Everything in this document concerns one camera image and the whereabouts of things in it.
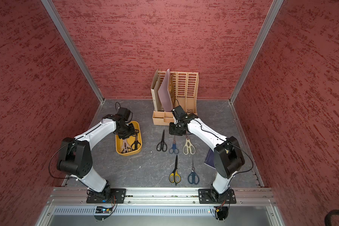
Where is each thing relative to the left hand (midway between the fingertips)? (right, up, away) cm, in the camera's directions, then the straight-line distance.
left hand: (132, 136), depth 90 cm
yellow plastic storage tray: (-2, -3, +5) cm, 6 cm away
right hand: (+26, +2, -4) cm, 26 cm away
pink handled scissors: (-4, -8, 0) cm, 9 cm away
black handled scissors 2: (+19, -7, +2) cm, 21 cm away
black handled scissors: (+2, -6, +3) cm, 7 cm away
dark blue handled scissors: (+39, -23, -9) cm, 46 cm away
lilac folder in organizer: (+21, +24, +12) cm, 34 cm away
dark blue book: (+50, -15, -3) cm, 52 cm away
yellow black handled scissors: (+28, -22, -10) cm, 37 cm away
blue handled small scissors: (+27, -9, +3) cm, 29 cm away
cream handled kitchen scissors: (+38, -8, +2) cm, 38 cm away
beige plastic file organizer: (+36, +35, +27) cm, 57 cm away
